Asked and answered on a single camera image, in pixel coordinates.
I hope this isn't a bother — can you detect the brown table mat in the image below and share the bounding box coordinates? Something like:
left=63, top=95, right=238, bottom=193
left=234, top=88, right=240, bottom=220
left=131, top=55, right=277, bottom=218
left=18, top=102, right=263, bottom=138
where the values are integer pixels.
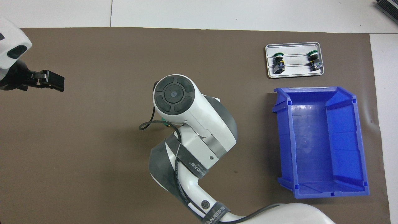
left=0, top=27, right=391, bottom=224

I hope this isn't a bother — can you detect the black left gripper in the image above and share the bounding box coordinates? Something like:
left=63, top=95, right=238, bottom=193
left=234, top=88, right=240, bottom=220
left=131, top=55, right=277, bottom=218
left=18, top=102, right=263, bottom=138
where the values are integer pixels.
left=0, top=59, right=65, bottom=92

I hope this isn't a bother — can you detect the grey metal tray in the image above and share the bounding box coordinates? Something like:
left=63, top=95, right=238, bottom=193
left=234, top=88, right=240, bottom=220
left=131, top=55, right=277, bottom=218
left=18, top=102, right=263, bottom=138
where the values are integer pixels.
left=265, top=42, right=325, bottom=79

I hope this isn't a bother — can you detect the grey ribbed device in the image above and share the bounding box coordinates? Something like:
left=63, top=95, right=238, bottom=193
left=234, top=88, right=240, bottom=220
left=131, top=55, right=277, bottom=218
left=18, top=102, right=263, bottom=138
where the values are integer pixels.
left=374, top=0, right=398, bottom=22

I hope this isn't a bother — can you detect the blue plastic storage bin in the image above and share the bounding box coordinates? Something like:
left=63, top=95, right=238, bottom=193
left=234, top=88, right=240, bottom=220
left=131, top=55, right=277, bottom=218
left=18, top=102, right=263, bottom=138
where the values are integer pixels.
left=271, top=86, right=370, bottom=199

